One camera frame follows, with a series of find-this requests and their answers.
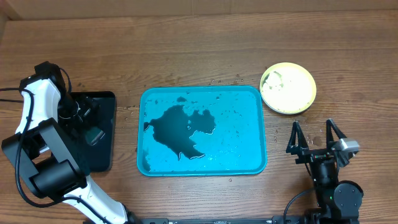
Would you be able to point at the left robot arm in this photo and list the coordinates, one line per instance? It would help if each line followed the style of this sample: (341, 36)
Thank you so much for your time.
(63, 137)

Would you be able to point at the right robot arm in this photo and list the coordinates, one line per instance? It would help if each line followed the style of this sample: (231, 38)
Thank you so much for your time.
(338, 201)

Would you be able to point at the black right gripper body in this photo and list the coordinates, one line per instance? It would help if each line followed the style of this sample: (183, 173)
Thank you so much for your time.
(312, 156)

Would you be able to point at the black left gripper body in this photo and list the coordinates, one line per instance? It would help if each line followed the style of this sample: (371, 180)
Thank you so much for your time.
(74, 107)

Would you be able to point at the teal plastic tray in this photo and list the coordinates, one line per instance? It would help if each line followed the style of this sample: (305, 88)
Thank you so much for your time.
(201, 130)

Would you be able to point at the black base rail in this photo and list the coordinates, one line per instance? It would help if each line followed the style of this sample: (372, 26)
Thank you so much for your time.
(278, 219)

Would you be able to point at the black water tray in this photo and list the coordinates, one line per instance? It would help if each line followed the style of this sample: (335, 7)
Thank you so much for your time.
(100, 156)

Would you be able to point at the yellow-green plate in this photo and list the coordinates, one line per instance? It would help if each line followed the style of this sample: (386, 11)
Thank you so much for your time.
(287, 88)

